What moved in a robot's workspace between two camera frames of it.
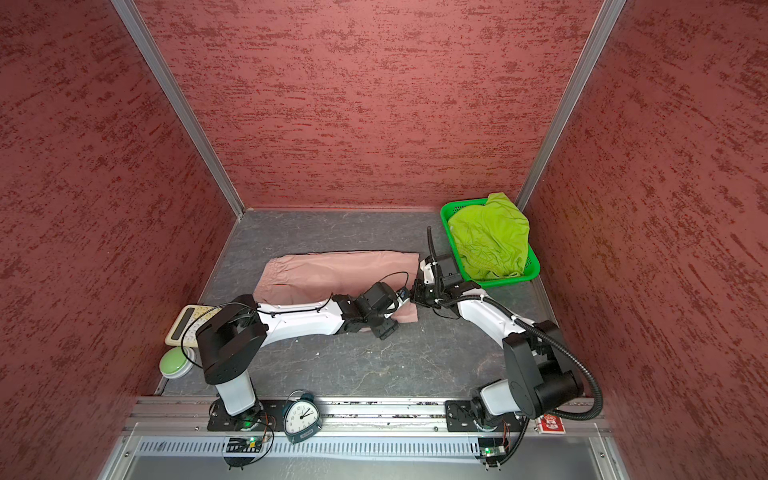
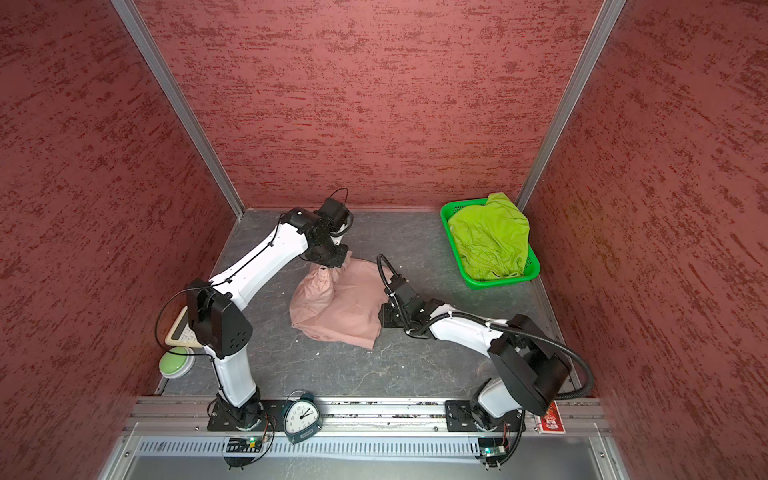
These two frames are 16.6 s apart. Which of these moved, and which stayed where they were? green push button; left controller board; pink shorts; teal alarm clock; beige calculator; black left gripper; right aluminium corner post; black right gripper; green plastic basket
Moved: pink shorts; black right gripper; black left gripper
Stayed: green plastic basket; right aluminium corner post; left controller board; beige calculator; green push button; teal alarm clock
